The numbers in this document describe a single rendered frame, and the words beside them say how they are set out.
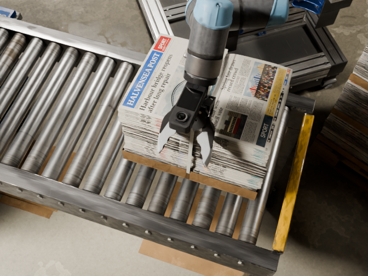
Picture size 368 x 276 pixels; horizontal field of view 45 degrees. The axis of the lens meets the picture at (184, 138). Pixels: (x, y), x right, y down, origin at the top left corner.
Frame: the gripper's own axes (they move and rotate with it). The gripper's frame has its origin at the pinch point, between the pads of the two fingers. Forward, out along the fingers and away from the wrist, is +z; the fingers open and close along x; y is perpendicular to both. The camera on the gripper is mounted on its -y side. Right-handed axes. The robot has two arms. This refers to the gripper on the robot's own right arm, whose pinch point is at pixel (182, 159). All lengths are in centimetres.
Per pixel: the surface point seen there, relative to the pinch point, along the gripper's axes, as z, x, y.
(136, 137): 3.6, 14.4, 9.6
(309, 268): 78, -51, 73
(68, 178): 22.8, 32.7, 9.5
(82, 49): -2, 49, 45
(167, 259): 86, 9, 59
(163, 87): -10.1, 10.6, 13.0
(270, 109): -11.0, -15.8, 16.0
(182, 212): 22.8, -0.9, 10.9
